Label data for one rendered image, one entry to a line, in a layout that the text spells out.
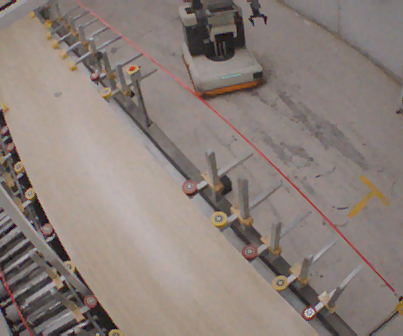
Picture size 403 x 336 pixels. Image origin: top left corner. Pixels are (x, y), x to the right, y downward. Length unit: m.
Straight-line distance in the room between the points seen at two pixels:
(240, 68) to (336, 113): 0.96
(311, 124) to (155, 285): 2.22
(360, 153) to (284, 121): 0.78
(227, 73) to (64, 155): 1.74
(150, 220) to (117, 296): 0.49
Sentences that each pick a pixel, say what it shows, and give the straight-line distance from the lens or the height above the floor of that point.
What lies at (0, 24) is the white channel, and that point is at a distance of 1.21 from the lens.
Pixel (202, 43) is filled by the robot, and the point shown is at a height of 0.44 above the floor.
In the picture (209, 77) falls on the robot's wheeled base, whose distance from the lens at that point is 3.89.
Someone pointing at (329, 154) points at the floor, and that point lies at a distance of 3.70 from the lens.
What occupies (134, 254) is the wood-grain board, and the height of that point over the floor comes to 0.90.
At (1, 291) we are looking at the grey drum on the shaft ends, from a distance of 2.65.
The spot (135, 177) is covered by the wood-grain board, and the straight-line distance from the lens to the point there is 2.54.
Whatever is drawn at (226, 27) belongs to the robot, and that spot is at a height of 0.80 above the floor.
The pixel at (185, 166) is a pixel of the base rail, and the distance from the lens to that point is 2.77.
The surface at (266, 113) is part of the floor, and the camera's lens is 3.94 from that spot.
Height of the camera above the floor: 2.92
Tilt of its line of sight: 54 degrees down
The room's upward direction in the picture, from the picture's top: 11 degrees counter-clockwise
